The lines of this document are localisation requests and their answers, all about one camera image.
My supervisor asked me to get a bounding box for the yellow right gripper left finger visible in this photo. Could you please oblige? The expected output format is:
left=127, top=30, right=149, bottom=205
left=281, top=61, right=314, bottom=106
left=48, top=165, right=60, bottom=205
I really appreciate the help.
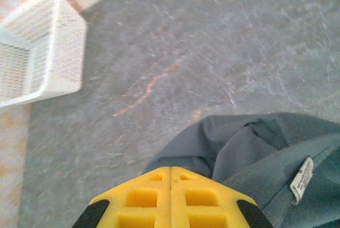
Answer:
left=71, top=166, right=172, bottom=228

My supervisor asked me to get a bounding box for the white perforated plastic basket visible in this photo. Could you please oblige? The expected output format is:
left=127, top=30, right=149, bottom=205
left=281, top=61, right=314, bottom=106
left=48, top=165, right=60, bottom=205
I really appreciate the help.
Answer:
left=0, top=0, right=88, bottom=108

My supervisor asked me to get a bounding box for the grey t-shirt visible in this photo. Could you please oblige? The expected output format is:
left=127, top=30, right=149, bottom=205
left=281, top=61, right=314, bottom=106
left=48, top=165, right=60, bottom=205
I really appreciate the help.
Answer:
left=142, top=112, right=340, bottom=228

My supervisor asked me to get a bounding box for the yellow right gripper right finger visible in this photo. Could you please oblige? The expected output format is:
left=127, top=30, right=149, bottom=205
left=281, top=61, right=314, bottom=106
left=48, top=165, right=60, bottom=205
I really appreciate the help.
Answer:
left=171, top=166, right=274, bottom=228

